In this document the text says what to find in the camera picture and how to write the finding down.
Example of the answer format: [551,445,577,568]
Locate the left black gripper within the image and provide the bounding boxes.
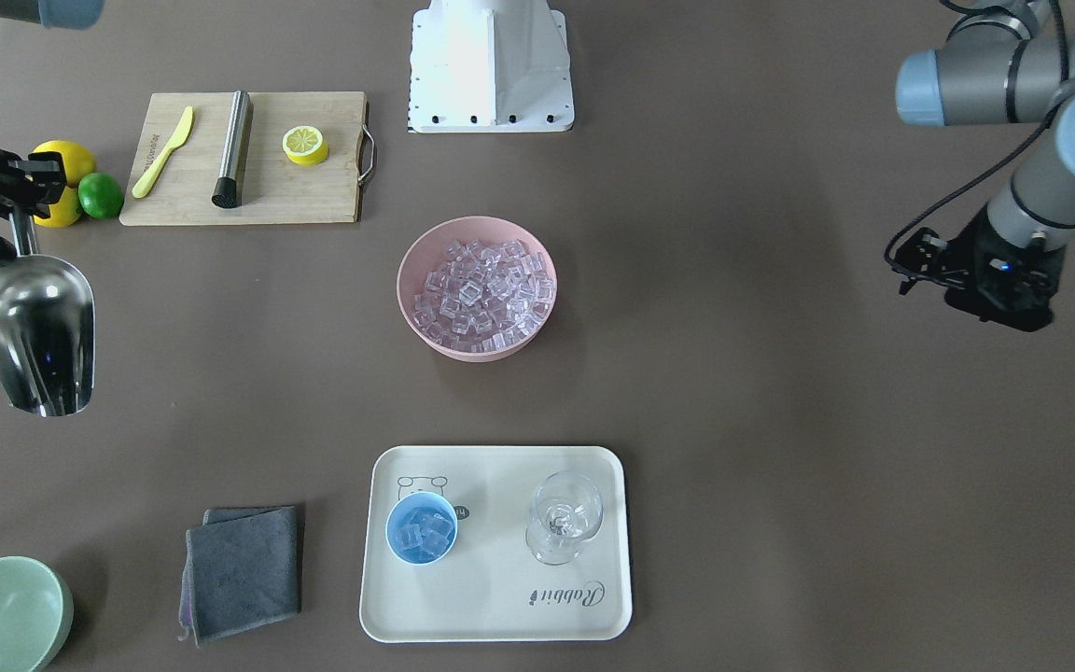
[893,208,1066,332]

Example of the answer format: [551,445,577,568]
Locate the steel ice scoop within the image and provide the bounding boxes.
[0,208,95,417]

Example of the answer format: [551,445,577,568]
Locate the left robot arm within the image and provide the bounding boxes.
[884,1,1075,332]

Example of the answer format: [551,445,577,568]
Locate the clear ice cubes pile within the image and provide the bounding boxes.
[412,239,556,352]

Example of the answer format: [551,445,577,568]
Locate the blue cup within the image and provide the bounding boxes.
[385,492,459,566]

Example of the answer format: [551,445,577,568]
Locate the ice cubes in cup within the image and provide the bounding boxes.
[393,507,456,563]

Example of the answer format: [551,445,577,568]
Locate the lower yellow lemon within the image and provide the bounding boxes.
[33,187,84,227]

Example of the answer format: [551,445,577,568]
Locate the yellow lemon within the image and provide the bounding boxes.
[33,187,84,227]
[33,139,97,188]

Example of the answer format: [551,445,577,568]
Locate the upper yellow lemon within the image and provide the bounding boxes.
[33,139,97,188]

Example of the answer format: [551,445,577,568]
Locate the green lime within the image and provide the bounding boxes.
[77,172,125,218]

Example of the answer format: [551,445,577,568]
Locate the yellow plastic knife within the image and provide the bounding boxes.
[132,106,195,199]

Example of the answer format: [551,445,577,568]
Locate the bamboo cutting board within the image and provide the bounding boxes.
[119,91,374,226]

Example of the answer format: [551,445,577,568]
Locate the steel muddler black tip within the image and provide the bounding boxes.
[212,90,255,209]

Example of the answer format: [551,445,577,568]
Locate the half lemon slice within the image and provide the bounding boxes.
[281,126,329,166]

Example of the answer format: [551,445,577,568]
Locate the mint green bowl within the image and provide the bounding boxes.
[0,556,76,671]

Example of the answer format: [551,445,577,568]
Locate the clear wine glass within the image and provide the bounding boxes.
[525,469,603,566]

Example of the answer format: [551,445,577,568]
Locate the grey folded cloth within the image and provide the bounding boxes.
[178,505,301,648]

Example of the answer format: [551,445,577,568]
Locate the pink bowl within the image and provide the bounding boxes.
[396,216,558,363]

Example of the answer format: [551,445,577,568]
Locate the cream serving tray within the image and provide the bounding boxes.
[359,445,633,643]

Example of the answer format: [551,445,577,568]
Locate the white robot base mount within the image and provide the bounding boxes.
[407,1,576,133]

